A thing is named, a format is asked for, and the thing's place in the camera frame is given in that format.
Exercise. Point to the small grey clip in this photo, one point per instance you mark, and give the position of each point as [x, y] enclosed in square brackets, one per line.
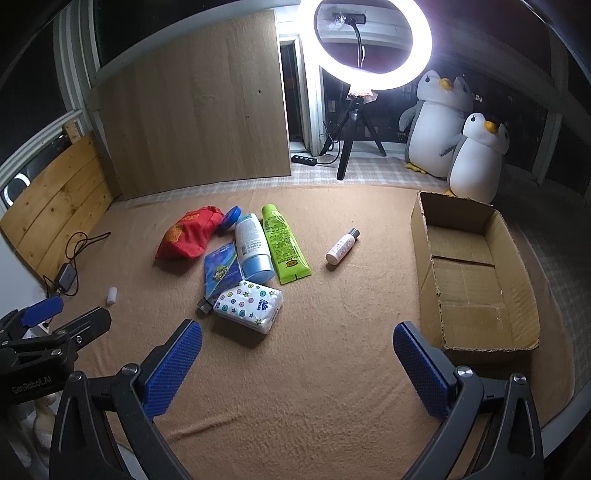
[204, 306]

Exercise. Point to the small wooden block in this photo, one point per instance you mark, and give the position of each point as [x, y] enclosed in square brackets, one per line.
[70, 131]

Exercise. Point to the person's left hand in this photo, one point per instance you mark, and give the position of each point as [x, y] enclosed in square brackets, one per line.
[39, 420]

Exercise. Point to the white and blue bottle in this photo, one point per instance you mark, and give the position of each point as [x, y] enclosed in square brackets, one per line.
[251, 244]

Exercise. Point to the pine plank panel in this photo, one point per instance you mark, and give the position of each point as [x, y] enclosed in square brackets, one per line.
[55, 203]

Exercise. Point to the green tube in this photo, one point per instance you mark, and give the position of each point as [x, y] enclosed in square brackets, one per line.
[281, 244]

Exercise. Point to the large wooden board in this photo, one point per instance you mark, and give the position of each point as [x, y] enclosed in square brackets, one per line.
[194, 106]

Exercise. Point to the blue packet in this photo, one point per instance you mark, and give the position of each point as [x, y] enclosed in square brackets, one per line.
[221, 272]

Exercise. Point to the small penguin plush toy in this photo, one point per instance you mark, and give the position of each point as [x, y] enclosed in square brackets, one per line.
[478, 161]

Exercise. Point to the red fabric pouch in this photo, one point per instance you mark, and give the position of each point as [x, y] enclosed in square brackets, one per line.
[189, 235]

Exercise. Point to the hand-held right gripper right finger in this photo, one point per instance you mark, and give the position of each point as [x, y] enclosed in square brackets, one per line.
[420, 369]

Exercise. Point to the white window frame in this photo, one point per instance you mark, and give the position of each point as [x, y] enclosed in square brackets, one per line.
[311, 101]
[78, 92]
[554, 129]

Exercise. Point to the black wall socket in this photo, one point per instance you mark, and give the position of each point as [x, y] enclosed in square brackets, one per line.
[351, 18]

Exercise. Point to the small white cylinder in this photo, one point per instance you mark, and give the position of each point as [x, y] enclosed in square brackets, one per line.
[112, 296]

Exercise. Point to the brown blanket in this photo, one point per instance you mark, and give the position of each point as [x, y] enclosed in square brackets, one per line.
[295, 392]

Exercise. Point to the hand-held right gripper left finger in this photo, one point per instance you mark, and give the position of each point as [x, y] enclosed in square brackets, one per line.
[173, 364]

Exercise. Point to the large penguin plush toy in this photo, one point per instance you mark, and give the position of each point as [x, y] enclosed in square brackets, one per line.
[434, 134]

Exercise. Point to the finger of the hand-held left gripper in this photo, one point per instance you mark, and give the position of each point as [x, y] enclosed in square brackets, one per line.
[41, 311]
[87, 323]

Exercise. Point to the blue round tape measure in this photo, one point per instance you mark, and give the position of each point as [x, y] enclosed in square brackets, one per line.
[232, 216]

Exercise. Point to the grey power adapter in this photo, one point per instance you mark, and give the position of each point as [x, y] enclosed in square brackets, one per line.
[66, 276]

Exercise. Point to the patterned tissue pack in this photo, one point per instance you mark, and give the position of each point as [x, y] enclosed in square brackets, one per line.
[249, 304]

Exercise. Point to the cardboard box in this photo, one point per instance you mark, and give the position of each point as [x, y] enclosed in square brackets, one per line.
[466, 286]

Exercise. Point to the small pink bottle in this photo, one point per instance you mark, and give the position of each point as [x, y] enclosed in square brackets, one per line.
[339, 249]

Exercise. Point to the black power strip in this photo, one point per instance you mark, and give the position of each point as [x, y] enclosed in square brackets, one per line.
[304, 159]

